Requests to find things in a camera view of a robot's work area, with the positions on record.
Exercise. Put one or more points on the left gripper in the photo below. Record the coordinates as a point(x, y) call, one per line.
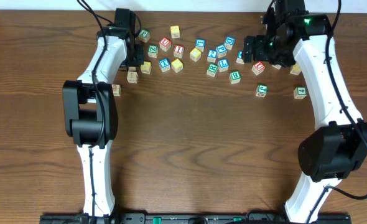
point(139, 60)

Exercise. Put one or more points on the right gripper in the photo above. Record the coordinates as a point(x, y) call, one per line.
point(259, 40)

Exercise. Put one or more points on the red I block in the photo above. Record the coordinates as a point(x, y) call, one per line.
point(179, 51)

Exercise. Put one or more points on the blue 2 block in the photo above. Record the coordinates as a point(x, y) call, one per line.
point(212, 55)

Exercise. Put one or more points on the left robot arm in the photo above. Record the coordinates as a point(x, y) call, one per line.
point(91, 117)

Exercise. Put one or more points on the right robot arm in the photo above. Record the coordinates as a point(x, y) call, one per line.
point(338, 145)

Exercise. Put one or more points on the green Z block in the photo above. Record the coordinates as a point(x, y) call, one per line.
point(152, 51)

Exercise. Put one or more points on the plain wooden block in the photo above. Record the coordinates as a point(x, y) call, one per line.
point(132, 77)

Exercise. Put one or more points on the red U block right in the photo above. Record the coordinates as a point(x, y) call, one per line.
point(258, 68)

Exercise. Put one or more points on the red u block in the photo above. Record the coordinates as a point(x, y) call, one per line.
point(258, 68)
point(165, 44)

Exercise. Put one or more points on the blue 5 block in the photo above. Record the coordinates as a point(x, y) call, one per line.
point(239, 58)

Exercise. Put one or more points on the green J block top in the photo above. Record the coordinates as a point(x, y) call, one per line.
point(144, 35)

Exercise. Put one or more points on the green j block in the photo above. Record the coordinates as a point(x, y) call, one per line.
point(261, 90)
point(144, 35)

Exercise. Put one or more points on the yellow K block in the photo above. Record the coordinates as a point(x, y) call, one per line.
point(277, 66)

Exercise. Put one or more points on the blue T block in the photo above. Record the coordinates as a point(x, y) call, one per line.
point(164, 64)

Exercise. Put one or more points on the blue D block upper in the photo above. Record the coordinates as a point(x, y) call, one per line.
point(229, 42)

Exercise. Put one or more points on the red U block left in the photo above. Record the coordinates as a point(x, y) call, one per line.
point(165, 44)

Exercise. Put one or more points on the plain block lower left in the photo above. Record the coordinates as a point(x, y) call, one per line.
point(116, 90)

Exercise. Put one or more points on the green B block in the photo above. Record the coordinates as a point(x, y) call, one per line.
point(235, 77)

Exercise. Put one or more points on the blue P block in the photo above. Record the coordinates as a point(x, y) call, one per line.
point(221, 51)

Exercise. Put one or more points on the yellow S block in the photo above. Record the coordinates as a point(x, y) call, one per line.
point(177, 65)

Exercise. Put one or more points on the blue L block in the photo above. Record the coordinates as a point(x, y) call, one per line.
point(223, 65)

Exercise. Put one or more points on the yellow G block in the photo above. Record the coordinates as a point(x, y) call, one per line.
point(295, 69)

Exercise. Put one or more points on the green J block lower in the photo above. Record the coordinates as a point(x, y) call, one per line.
point(261, 90)

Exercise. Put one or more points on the yellow block top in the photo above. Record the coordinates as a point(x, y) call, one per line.
point(175, 32)

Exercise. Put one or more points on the green R block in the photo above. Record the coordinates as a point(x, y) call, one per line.
point(212, 70)

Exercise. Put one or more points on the yellow C block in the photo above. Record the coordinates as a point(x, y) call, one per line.
point(195, 54)

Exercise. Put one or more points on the green 4 block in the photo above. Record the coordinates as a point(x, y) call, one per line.
point(300, 93)

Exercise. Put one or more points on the blue 1 block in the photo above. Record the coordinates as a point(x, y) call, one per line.
point(200, 44)

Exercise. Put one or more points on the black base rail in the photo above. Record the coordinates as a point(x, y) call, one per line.
point(140, 218)

